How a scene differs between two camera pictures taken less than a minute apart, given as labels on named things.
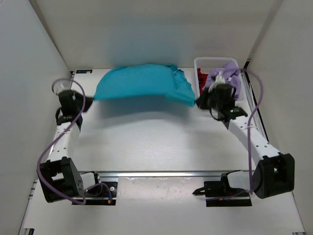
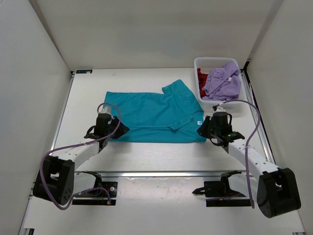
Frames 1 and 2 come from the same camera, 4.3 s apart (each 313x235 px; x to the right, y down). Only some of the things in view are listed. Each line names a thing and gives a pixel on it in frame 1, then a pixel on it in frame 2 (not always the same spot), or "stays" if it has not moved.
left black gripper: [88, 101] -> [122, 129]
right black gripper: [202, 101] -> [202, 130]
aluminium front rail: [163, 174] stays
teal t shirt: [149, 81] -> [173, 116]
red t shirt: [202, 79] stays
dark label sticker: [84, 71] stays
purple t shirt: [229, 71] stays
